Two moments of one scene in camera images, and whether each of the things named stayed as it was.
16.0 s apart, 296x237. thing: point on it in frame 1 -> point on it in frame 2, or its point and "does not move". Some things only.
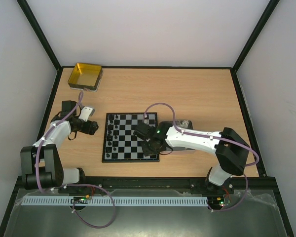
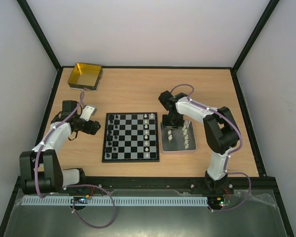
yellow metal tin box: (86, 77) does not move
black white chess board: (120, 144) does not move
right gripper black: (143, 131) -> (172, 124)
